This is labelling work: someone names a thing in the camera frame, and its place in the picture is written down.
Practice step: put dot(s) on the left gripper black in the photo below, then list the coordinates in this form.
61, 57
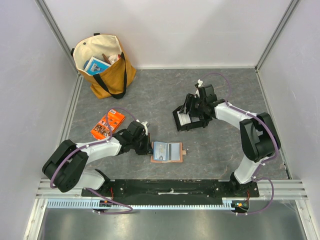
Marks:
147, 150

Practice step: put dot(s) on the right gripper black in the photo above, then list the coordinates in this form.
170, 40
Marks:
189, 105

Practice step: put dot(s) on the silver credit card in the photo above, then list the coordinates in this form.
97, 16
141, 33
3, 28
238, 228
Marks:
160, 151

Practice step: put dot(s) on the brown leather card holder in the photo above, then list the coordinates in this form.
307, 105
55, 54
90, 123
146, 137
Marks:
183, 153

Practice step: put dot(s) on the black plastic bin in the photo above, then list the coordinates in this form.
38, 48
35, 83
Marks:
196, 122

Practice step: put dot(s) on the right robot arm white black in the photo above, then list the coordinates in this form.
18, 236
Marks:
259, 139

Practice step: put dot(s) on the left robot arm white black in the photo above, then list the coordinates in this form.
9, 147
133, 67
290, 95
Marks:
66, 166

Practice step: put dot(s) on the white card stack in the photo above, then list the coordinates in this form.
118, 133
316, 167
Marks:
184, 118

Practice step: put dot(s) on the orange product box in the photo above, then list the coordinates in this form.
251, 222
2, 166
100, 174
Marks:
102, 129

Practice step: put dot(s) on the mustard canvas tote bag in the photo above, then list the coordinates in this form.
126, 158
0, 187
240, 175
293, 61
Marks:
113, 81

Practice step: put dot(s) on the blue white book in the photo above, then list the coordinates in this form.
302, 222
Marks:
95, 66

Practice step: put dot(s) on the brown item in bag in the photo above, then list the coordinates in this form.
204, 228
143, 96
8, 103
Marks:
105, 58

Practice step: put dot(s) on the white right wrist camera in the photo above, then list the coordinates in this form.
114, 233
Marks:
197, 86

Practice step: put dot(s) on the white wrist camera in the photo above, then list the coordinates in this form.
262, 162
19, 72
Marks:
145, 125
197, 86

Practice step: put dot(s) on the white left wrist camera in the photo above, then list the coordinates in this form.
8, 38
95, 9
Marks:
145, 125

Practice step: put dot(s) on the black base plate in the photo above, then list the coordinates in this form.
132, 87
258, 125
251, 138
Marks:
174, 191

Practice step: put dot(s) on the slotted cable duct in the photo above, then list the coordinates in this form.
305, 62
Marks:
99, 204

